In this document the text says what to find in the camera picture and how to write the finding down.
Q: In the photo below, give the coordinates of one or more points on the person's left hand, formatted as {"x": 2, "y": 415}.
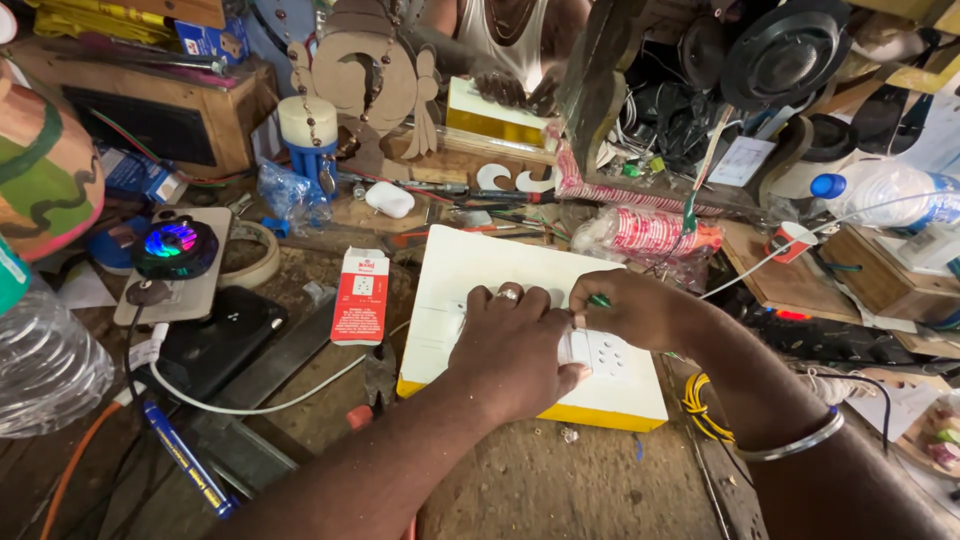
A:
{"x": 510, "y": 360}

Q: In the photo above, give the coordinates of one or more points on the person's right hand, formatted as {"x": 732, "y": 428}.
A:
{"x": 645, "y": 311}

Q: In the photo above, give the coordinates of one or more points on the person's right fingers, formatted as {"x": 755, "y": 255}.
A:
{"x": 589, "y": 313}

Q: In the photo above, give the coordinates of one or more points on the white socket plate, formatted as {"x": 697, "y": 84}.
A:
{"x": 609, "y": 356}

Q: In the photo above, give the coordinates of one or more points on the sleeve of red paper cups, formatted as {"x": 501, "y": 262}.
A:
{"x": 600, "y": 191}
{"x": 652, "y": 234}

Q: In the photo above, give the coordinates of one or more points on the white board with yellow edge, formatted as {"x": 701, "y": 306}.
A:
{"x": 480, "y": 262}

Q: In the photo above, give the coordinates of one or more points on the white curved cutout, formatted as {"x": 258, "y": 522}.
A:
{"x": 534, "y": 182}
{"x": 491, "y": 176}

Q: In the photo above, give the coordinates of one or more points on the wooden board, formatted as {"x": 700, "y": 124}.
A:
{"x": 787, "y": 289}

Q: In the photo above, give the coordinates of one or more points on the red paper cup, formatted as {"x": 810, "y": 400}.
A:
{"x": 789, "y": 241}

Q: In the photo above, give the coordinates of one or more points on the white and yellow box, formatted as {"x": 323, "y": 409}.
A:
{"x": 487, "y": 120}

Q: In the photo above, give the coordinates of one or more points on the red and white socket carton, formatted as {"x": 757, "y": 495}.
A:
{"x": 361, "y": 296}

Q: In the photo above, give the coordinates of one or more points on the white earbuds case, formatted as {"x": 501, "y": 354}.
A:
{"x": 390, "y": 200}

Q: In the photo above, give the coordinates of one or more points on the silver bangle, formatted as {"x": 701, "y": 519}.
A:
{"x": 795, "y": 442}

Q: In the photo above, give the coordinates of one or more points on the black power strip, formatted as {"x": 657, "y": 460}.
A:
{"x": 840, "y": 341}

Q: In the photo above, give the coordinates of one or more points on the small wooden box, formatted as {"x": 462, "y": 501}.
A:
{"x": 885, "y": 281}

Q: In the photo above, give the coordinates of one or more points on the clear bag with blue parts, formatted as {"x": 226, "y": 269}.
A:
{"x": 289, "y": 199}

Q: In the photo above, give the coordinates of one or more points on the black speaker driver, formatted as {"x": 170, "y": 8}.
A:
{"x": 784, "y": 56}

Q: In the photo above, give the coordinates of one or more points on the water bottle with blue cap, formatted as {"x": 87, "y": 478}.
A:
{"x": 892, "y": 195}

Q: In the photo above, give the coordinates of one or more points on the masking tape roll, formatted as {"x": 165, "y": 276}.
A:
{"x": 262, "y": 262}

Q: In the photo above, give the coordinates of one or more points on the brown cardboard figure cutout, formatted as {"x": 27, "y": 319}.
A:
{"x": 352, "y": 82}

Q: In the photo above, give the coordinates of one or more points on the white cylinder on blue base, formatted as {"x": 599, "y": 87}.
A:
{"x": 307, "y": 124}

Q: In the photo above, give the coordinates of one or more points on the metal square ruler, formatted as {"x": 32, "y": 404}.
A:
{"x": 255, "y": 442}

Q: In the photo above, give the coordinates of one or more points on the black phone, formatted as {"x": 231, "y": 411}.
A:
{"x": 217, "y": 337}

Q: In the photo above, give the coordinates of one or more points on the beige phone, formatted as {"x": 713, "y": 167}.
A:
{"x": 196, "y": 296}

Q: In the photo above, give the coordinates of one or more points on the black cooler fan with lights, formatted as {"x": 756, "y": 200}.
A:
{"x": 174, "y": 246}

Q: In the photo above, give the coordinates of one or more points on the wooden speaker box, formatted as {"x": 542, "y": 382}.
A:
{"x": 217, "y": 112}

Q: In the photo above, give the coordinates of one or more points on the blue marker pen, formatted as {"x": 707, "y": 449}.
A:
{"x": 187, "y": 461}

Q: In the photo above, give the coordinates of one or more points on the blue carton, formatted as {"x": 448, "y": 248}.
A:
{"x": 214, "y": 41}

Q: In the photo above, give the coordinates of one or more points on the blue packet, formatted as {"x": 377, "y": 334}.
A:
{"x": 135, "y": 172}

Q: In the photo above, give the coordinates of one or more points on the blue round lid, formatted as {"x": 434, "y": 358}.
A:
{"x": 112, "y": 251}

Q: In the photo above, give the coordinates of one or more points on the clear bottle with green label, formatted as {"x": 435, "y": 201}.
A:
{"x": 45, "y": 360}

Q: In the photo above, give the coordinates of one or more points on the painted clay pot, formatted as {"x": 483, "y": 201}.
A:
{"x": 45, "y": 172}

